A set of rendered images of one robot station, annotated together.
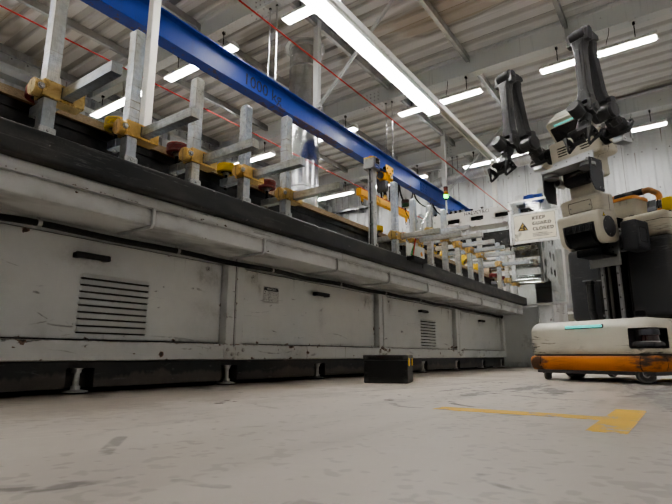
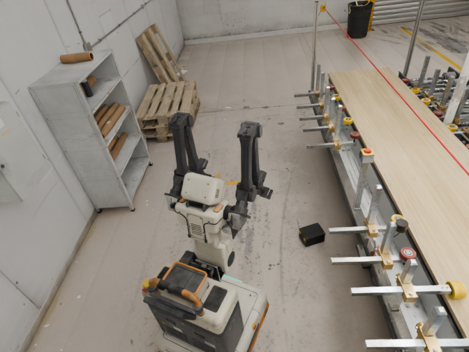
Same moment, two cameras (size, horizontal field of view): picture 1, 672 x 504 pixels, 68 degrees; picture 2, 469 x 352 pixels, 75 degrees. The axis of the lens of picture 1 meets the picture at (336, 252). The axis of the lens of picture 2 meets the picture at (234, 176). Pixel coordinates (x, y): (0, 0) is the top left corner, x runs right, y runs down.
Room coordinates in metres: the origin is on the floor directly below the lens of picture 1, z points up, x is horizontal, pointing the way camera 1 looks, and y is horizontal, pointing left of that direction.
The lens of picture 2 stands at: (3.65, -1.69, 2.43)
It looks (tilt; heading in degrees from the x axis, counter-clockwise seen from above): 39 degrees down; 152
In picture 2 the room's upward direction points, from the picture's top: 8 degrees counter-clockwise
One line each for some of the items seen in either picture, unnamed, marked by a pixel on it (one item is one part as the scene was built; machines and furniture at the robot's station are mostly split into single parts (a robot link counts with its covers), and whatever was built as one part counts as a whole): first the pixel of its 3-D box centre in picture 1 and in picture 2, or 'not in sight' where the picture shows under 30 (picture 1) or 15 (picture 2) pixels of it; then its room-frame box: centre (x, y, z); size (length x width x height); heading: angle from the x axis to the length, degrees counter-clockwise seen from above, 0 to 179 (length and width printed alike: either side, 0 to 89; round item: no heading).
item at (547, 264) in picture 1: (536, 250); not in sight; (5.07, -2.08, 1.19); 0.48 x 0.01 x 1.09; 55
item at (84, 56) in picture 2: not in sight; (77, 57); (0.19, -1.40, 1.59); 0.30 x 0.08 x 0.08; 55
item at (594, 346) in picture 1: (624, 347); (214, 322); (2.52, -1.43, 0.16); 0.67 x 0.64 x 0.25; 122
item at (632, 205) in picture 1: (620, 212); (186, 282); (2.58, -1.53, 0.87); 0.23 x 0.15 x 0.11; 32
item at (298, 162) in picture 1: (260, 173); (326, 128); (1.88, 0.30, 0.83); 0.43 x 0.03 x 0.04; 55
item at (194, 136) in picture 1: (194, 139); (325, 108); (1.67, 0.51, 0.88); 0.04 x 0.04 x 0.48; 55
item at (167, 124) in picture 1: (150, 132); (317, 105); (1.47, 0.59, 0.81); 0.43 x 0.03 x 0.04; 55
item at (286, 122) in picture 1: (285, 166); (337, 129); (2.08, 0.22, 0.93); 0.04 x 0.04 x 0.48; 55
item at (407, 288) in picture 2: not in sight; (405, 287); (3.33, -0.65, 0.95); 0.14 x 0.06 x 0.05; 145
